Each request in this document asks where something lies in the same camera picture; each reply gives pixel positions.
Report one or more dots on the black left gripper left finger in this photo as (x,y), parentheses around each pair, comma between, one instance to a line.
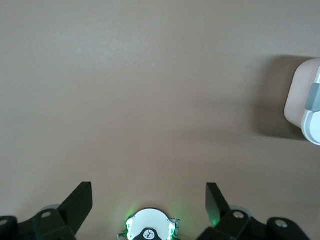
(72,215)

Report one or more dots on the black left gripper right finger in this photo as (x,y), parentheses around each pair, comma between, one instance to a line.
(225,220)

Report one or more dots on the pink plastic storage box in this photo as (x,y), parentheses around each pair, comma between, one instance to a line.
(297,100)

